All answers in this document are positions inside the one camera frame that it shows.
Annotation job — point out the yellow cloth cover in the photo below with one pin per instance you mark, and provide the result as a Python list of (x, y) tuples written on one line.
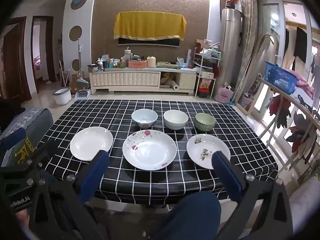
[(150, 25)]

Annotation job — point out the red garment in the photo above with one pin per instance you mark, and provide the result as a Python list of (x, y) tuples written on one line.
[(277, 103)]

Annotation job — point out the green patterned bowl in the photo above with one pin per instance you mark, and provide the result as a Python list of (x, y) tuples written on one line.
[(205, 123)]

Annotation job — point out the white shelf rack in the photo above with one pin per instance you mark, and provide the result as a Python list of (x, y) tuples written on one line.
[(206, 80)]

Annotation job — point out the grey white dustpan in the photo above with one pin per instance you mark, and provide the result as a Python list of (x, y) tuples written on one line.
[(82, 95)]

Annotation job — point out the metal drying rack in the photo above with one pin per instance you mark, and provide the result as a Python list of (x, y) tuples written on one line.
[(282, 95)]

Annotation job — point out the orange box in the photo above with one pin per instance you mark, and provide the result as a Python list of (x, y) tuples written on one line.
[(137, 64)]

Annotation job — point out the pink speckled white plate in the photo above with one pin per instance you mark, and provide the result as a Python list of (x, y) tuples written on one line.
[(150, 150)]

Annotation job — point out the blue plastic basket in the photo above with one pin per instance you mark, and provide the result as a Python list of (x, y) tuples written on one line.
[(280, 78)]

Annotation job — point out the plain white bowl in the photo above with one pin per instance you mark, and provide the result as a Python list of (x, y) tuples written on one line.
[(175, 120)]

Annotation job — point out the person's left hand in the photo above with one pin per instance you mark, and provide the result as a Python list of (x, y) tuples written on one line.
[(22, 218)]

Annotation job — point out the paper towel roll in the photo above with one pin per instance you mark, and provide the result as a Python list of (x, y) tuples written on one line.
[(174, 87)]

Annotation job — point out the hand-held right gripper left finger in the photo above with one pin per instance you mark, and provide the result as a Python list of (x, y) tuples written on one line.
[(96, 175)]

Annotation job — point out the black white checkered tablecloth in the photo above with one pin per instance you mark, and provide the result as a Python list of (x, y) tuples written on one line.
[(120, 120)]

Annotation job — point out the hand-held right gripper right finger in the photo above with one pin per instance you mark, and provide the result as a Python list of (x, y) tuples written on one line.
[(223, 176)]

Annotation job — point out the sofa with grey cover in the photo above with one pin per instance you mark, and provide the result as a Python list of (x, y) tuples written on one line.
[(32, 122)]

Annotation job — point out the person's leg in jeans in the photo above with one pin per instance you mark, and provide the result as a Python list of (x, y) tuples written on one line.
[(185, 217)]

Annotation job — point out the round blue wall plaque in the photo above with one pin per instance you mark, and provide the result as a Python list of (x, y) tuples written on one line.
[(78, 1)]

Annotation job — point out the wall television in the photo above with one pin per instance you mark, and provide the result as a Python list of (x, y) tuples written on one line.
[(150, 42)]

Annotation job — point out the wooden framed mirror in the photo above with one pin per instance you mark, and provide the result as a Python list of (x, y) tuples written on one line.
[(250, 100)]

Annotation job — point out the white jar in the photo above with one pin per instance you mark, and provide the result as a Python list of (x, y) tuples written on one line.
[(151, 61)]

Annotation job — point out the pink cloth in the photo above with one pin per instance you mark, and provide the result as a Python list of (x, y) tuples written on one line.
[(303, 80)]

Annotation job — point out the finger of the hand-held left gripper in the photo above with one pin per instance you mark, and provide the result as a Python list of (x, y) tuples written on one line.
[(13, 137), (47, 152)]

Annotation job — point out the silver standing air conditioner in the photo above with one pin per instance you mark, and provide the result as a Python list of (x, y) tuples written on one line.
[(231, 55)]

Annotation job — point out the cream tv cabinet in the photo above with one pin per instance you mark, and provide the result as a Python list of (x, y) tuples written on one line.
[(125, 80)]

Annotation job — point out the white kettle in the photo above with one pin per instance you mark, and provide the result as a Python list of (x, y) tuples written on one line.
[(128, 54)]

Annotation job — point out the beige patterned curtain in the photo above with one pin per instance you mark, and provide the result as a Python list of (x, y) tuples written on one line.
[(247, 30)]

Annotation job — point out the floral white plate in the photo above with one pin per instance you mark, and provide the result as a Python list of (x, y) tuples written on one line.
[(200, 150)]

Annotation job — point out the white bowl with red mark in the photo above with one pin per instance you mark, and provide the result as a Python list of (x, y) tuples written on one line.
[(144, 118)]

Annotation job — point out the pink bag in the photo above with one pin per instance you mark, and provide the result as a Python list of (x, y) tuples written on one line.
[(225, 94)]

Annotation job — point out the plain white plate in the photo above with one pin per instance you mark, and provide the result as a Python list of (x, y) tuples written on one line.
[(91, 143)]

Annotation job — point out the white bucket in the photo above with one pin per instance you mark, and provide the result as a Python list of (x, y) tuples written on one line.
[(61, 96)]

